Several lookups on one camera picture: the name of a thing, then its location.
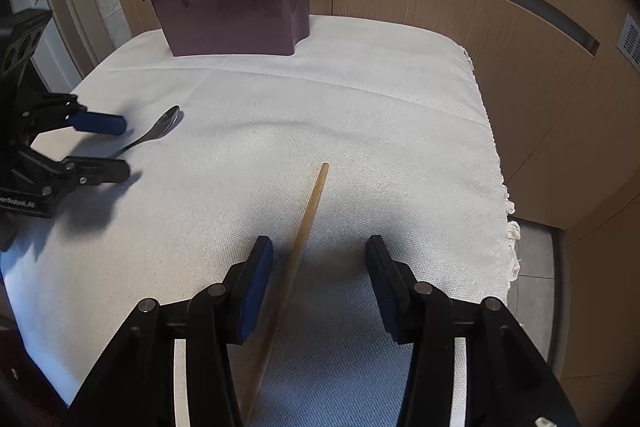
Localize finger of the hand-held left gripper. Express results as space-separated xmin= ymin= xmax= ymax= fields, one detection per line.
xmin=22 ymin=93 xmax=127 ymax=138
xmin=27 ymin=147 xmax=132 ymax=196

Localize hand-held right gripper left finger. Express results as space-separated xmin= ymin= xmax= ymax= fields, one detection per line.
xmin=65 ymin=235 xmax=275 ymax=427

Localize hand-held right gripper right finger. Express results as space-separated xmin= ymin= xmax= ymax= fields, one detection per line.
xmin=365 ymin=235 xmax=581 ymax=427

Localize metal spoon with dark handle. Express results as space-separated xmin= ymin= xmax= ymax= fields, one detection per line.
xmin=107 ymin=105 xmax=181 ymax=159

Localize wooden chopstick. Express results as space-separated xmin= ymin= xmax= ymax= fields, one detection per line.
xmin=240 ymin=163 xmax=330 ymax=427

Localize purple utensil bin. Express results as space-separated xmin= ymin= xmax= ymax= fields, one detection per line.
xmin=131 ymin=0 xmax=311 ymax=58

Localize white woven tablecloth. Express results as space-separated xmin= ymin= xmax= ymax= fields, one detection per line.
xmin=0 ymin=14 xmax=524 ymax=427

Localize small grey vent grille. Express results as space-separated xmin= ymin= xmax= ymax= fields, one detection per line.
xmin=616 ymin=13 xmax=640 ymax=70

